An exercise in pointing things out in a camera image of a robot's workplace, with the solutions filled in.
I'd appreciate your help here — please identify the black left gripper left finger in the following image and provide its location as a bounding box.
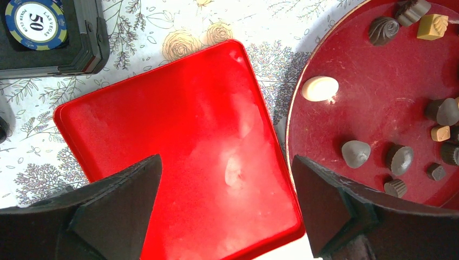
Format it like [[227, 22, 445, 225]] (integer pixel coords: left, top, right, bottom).
[[1, 155, 162, 259]]

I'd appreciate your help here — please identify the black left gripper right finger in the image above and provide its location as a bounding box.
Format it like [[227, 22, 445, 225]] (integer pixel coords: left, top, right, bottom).
[[292, 155, 458, 259]]

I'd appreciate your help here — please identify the dark chocolate alone left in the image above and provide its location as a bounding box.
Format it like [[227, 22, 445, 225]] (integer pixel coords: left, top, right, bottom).
[[341, 140, 371, 168]]

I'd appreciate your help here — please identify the white oval chocolate left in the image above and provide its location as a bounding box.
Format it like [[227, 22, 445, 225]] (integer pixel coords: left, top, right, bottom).
[[301, 76, 339, 102]]

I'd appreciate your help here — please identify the dark swirl chocolate top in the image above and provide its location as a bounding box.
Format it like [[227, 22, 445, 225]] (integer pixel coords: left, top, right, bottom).
[[368, 16, 400, 46]]

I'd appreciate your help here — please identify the caramel square chocolate top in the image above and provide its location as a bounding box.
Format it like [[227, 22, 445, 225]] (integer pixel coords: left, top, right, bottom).
[[417, 14, 449, 41]]

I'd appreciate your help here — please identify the dark fluted chocolate top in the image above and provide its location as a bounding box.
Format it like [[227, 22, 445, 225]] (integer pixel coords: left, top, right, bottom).
[[395, 0, 431, 27]]

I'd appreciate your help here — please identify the floral table cloth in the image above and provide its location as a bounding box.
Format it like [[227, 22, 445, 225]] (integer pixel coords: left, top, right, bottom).
[[0, 0, 459, 260]]

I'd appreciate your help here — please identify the round red plate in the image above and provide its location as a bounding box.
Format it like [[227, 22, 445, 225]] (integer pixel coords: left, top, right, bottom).
[[287, 1, 458, 209]]

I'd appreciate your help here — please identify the red square box lid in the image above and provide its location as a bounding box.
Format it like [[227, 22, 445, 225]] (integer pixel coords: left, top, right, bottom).
[[54, 40, 305, 259]]

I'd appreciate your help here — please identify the black poker chip case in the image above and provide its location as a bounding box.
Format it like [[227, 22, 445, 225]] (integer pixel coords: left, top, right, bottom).
[[1, 1, 110, 79]]

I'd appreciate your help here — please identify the blue fifty poker chip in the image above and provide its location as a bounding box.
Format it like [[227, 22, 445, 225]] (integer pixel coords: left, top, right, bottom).
[[4, 0, 68, 51]]

